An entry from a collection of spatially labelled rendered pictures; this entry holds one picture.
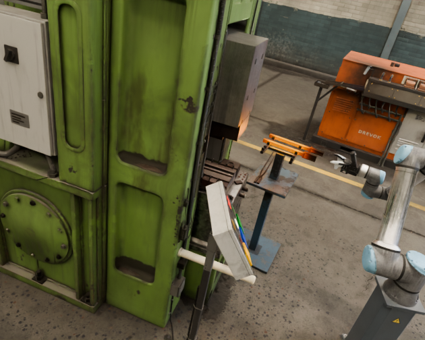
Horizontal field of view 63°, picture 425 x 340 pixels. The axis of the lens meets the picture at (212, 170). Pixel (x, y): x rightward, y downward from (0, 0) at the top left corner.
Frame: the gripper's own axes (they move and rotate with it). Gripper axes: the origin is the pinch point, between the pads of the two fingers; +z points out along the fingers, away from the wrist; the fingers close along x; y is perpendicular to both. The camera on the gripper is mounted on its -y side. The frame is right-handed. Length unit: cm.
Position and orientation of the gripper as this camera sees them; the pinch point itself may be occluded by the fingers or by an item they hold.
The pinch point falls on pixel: (332, 156)
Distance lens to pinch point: 263.2
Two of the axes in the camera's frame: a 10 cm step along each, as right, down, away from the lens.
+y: -1.6, 8.5, 5.0
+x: 4.6, -3.9, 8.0
